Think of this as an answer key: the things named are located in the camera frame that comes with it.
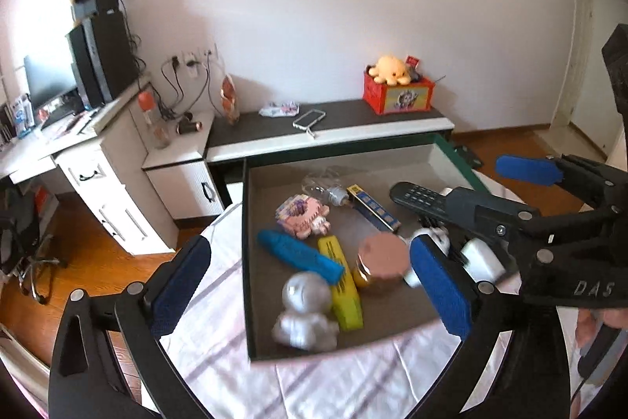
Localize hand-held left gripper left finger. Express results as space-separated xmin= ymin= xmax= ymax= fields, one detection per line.
xmin=49 ymin=235 xmax=213 ymax=419

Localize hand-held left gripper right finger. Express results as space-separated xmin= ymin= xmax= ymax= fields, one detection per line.
xmin=408 ymin=233 xmax=575 ymax=419

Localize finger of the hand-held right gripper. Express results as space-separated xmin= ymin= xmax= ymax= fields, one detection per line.
xmin=443 ymin=186 xmax=620 ymax=254
xmin=495 ymin=154 xmax=628 ymax=210

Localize green-edged cardboard tray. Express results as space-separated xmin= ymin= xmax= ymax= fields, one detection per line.
xmin=241 ymin=132 xmax=491 ymax=363

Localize pink white block figure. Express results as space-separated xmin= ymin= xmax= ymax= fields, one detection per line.
xmin=411 ymin=227 xmax=451 ymax=255

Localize white charger plug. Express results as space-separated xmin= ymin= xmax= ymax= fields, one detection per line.
xmin=460 ymin=238 xmax=507 ymax=283

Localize black remote control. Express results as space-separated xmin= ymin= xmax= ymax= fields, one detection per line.
xmin=390 ymin=182 xmax=455 ymax=218

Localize jar with rose gold lid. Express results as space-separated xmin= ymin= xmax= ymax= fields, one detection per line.
xmin=353 ymin=233 xmax=412 ymax=292

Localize yellow highlighter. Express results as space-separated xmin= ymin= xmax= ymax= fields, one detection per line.
xmin=316 ymin=235 xmax=365 ymax=331

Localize yellow blue long box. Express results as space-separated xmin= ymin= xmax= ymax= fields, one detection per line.
xmin=346 ymin=184 xmax=403 ymax=233

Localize white figurine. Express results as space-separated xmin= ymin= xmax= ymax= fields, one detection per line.
xmin=271 ymin=272 xmax=340 ymax=351

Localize blue highlighter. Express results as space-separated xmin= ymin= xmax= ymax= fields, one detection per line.
xmin=257 ymin=229 xmax=345 ymax=286

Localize pink building block donut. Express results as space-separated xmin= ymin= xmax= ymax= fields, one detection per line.
xmin=274 ymin=194 xmax=332 ymax=239

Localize clear light bulb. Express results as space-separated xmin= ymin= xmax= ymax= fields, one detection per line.
xmin=300 ymin=166 xmax=350 ymax=208

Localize person's right hand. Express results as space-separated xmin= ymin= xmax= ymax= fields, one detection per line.
xmin=602 ymin=307 xmax=628 ymax=330

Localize small white cabinet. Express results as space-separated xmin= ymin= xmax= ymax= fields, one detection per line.
xmin=141 ymin=111 xmax=227 ymax=220

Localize white door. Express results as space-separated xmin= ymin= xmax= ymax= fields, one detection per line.
xmin=549 ymin=0 xmax=597 ymax=130

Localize red toy box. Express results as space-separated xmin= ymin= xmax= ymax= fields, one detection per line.
xmin=363 ymin=70 xmax=436 ymax=115

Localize dark upright object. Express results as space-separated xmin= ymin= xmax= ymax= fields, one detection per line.
xmin=601 ymin=24 xmax=628 ymax=165

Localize low black top cabinet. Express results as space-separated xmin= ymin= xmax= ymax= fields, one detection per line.
xmin=205 ymin=99 xmax=455 ymax=209

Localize orange octopus plush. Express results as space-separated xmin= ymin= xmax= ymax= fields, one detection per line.
xmin=368 ymin=55 xmax=414 ymax=85

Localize bottle with orange cap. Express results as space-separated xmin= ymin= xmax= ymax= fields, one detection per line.
xmin=137 ymin=91 xmax=172 ymax=150

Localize black cylinder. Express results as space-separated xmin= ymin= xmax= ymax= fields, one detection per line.
xmin=177 ymin=115 xmax=203 ymax=136

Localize black office chair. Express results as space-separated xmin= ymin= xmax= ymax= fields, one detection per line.
xmin=0 ymin=183 xmax=69 ymax=304

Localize pink bedding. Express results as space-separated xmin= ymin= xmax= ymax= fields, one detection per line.
xmin=0 ymin=326 xmax=55 ymax=419

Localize orange white snack bag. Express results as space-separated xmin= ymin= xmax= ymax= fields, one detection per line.
xmin=219 ymin=74 xmax=241 ymax=125

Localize magazine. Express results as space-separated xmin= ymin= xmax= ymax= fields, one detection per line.
xmin=49 ymin=112 xmax=106 ymax=140

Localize white desk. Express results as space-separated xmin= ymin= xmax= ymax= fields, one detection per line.
xmin=0 ymin=78 xmax=180 ymax=258

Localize face mask packet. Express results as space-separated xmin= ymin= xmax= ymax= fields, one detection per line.
xmin=258 ymin=101 xmax=300 ymax=118

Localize black keyboard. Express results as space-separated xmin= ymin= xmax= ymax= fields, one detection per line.
xmin=39 ymin=102 xmax=86 ymax=130

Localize blue white carton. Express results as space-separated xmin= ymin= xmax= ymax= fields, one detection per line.
xmin=11 ymin=94 xmax=35 ymax=139

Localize black computer tower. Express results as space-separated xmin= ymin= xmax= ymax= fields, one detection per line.
xmin=65 ymin=9 xmax=141 ymax=108

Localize computer monitor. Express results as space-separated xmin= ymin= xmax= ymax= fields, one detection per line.
xmin=23 ymin=54 xmax=79 ymax=120

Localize white phone bumper frame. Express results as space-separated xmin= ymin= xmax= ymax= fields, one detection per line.
xmin=293 ymin=107 xmax=329 ymax=139

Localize black power cable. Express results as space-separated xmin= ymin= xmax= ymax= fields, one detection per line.
xmin=159 ymin=56 xmax=217 ymax=120

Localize white wall sockets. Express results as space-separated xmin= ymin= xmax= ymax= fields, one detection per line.
xmin=167 ymin=43 xmax=219 ymax=73

